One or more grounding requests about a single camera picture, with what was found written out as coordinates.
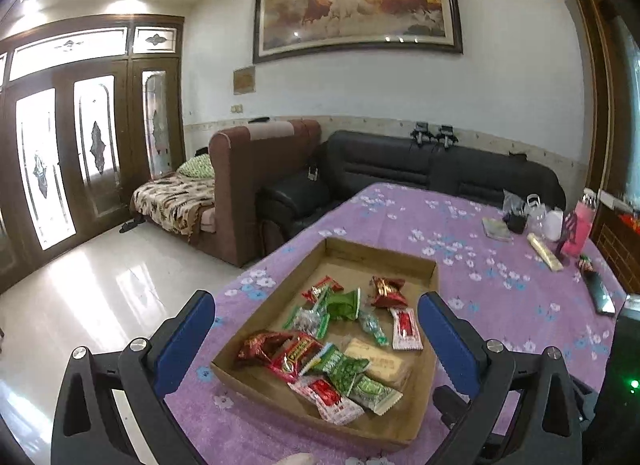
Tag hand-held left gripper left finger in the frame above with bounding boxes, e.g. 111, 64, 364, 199
50, 290, 216, 465

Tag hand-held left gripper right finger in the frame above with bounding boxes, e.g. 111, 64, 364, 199
417, 291, 586, 465

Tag white red snack packet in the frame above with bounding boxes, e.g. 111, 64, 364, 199
389, 307, 424, 351
289, 375, 366, 427

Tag clear cracker packet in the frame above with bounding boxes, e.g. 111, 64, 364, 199
345, 337, 413, 391

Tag large shiny dark red packet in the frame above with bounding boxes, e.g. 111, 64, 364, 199
235, 330, 301, 371

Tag small dark red snack packet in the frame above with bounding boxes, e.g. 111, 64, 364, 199
371, 276, 408, 310

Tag red snack packet green label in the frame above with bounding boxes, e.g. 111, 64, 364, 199
270, 335, 325, 386

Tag shallow cardboard box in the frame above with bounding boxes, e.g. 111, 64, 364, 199
210, 237, 440, 453

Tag small red green snack packet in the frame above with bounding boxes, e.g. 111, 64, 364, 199
301, 276, 346, 307

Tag purple floral tablecloth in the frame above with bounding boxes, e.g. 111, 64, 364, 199
165, 182, 631, 465

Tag black smartphone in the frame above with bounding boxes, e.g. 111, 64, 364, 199
582, 272, 617, 317

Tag wooden cabinet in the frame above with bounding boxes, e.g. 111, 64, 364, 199
590, 192, 640, 293

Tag small notebook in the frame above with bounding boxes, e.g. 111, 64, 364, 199
482, 218, 513, 242

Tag long yellow packet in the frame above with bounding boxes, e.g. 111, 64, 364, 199
527, 233, 565, 272

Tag pink box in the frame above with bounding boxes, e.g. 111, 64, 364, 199
559, 189, 598, 258

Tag brown patterned blanket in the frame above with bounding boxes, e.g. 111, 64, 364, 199
130, 174, 217, 237

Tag white jar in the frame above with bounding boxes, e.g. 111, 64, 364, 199
542, 209, 566, 242

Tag clear plastic bag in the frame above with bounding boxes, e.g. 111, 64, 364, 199
501, 190, 525, 216

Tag brown sofa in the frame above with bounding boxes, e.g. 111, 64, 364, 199
192, 118, 322, 268

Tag green pillow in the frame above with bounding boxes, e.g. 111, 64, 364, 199
177, 154, 216, 179

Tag black leather sofa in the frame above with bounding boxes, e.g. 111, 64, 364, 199
256, 130, 567, 256

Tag black handbag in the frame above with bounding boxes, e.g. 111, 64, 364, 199
280, 155, 332, 220

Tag wooden glass panel door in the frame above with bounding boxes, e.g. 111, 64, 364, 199
0, 15, 186, 293

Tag wooden framed window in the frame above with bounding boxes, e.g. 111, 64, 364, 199
565, 0, 640, 201

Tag framed horse painting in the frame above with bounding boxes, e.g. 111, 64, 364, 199
252, 0, 463, 64

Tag small brown wall frame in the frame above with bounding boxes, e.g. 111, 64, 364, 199
233, 65, 257, 95

